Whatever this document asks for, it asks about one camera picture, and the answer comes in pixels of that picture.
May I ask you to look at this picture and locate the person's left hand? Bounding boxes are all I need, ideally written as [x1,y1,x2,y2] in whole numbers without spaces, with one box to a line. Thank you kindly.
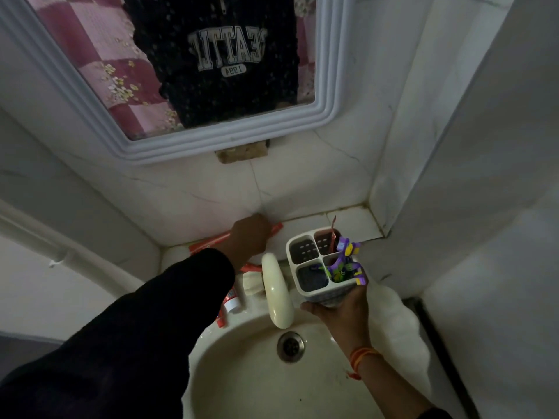
[213,213,274,274]

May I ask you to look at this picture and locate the person's right hand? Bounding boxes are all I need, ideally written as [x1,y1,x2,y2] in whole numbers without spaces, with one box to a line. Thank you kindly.
[300,275,373,359]

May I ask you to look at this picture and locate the white plastic toothbrush holder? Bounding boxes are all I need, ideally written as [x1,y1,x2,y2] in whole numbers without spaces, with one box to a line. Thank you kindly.
[286,227,364,308]

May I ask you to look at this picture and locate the long orange-red toothpaste tube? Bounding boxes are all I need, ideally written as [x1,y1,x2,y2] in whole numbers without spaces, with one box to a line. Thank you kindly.
[188,222,284,256]

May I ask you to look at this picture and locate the person's right forearm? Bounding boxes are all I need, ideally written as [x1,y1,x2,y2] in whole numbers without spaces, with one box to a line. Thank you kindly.
[349,349,452,419]

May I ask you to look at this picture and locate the person's left forearm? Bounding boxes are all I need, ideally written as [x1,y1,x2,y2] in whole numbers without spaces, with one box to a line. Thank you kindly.
[0,248,236,419]

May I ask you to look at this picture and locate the cream faucet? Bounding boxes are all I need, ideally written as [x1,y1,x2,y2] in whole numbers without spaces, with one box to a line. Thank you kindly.
[242,252,296,330]

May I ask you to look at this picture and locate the metal sink drain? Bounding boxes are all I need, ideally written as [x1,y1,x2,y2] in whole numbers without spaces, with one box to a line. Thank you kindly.
[276,331,306,363]

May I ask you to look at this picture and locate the purple and green toothbrush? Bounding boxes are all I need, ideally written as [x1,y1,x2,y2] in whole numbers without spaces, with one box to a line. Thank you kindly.
[311,237,366,286]

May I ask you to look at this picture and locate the orange thread wristband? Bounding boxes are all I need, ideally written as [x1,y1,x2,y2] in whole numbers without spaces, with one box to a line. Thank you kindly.
[347,346,383,381]

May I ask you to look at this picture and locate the red and white toothpaste tube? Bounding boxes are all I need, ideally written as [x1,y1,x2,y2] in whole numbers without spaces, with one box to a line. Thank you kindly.
[216,264,263,329]

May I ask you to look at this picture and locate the cream sink basin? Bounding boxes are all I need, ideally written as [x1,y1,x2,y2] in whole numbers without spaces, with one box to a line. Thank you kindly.
[181,275,434,419]

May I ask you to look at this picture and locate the brown block under mirror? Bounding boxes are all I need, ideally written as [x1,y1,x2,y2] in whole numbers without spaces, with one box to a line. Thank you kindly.
[215,141,270,164]

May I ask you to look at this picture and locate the white framed wall mirror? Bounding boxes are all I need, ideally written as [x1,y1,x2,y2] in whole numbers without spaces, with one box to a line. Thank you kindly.
[0,0,356,165]

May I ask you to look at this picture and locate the white wall pipe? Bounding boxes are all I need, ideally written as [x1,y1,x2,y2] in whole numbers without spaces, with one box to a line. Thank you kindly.
[0,198,145,297]

